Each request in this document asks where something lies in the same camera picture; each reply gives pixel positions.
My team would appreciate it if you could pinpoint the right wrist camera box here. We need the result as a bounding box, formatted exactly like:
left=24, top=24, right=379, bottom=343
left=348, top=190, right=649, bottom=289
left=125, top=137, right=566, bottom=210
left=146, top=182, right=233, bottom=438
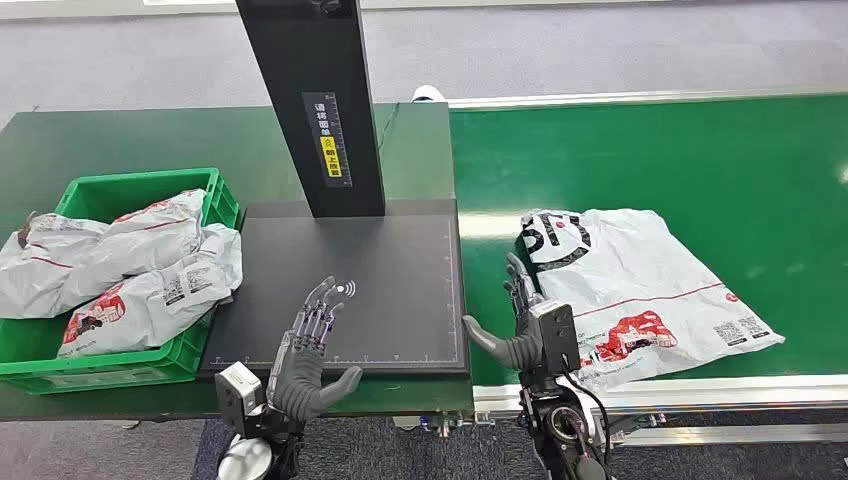
left=528, top=299, right=583, bottom=380

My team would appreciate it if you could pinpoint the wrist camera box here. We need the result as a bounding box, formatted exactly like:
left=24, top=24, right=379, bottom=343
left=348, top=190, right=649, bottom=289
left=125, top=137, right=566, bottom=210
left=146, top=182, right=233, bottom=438
left=528, top=299, right=583, bottom=380
left=213, top=361, right=268, bottom=433

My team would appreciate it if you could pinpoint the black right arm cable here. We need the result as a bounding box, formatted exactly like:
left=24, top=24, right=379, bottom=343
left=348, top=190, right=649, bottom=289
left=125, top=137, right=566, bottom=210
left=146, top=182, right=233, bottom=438
left=561, top=370, right=614, bottom=465

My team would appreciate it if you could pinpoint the green conveyor belt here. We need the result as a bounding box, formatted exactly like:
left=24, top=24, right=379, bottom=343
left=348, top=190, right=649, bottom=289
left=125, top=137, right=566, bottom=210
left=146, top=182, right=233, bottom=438
left=450, top=92, right=848, bottom=389

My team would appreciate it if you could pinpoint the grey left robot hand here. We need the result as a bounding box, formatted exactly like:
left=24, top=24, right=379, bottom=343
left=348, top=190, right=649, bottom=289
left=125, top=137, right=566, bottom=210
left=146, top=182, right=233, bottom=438
left=266, top=276, right=364, bottom=423

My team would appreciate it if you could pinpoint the black yellow ruler label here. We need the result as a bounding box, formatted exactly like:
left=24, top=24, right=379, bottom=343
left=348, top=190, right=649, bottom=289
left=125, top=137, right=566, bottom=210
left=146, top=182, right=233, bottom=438
left=301, top=91, right=354, bottom=189

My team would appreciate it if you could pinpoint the green plastic basket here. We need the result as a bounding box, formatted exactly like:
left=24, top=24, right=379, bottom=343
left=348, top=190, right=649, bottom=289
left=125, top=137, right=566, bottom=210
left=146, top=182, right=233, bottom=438
left=0, top=166, right=241, bottom=396

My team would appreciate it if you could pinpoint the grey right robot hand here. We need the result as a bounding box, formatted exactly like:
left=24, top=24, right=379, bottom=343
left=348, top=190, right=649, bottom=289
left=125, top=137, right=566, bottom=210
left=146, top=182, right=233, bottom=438
left=461, top=252, right=551, bottom=372

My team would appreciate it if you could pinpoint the dark green table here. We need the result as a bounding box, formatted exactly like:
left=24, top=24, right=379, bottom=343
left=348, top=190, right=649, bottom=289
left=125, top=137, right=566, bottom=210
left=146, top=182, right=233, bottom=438
left=0, top=102, right=476, bottom=423

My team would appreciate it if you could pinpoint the large white poly mailer package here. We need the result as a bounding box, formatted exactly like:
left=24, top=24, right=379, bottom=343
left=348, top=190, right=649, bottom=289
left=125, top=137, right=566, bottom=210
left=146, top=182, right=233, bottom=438
left=516, top=208, right=786, bottom=393

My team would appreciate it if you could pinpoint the white mailer with red print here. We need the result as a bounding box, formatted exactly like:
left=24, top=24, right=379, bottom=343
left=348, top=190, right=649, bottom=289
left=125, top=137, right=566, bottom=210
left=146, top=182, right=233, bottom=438
left=58, top=223, right=244, bottom=359

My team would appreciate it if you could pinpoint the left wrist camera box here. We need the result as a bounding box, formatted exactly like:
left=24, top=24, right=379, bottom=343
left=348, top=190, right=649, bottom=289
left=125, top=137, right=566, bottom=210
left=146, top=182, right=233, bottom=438
left=213, top=361, right=268, bottom=433

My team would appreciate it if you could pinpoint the thin black table cable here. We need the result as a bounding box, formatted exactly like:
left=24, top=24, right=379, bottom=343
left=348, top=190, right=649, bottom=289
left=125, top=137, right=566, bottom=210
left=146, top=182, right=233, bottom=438
left=377, top=102, right=401, bottom=151

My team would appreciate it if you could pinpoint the white mailer with red stripe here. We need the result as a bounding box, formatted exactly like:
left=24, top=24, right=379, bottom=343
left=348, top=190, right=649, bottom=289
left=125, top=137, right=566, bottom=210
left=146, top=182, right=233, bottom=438
left=62, top=189, right=208, bottom=303

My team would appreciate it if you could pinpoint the black scale column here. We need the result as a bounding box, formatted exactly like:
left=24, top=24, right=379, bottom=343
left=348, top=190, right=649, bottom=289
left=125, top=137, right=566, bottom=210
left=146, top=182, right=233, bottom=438
left=235, top=0, right=388, bottom=220

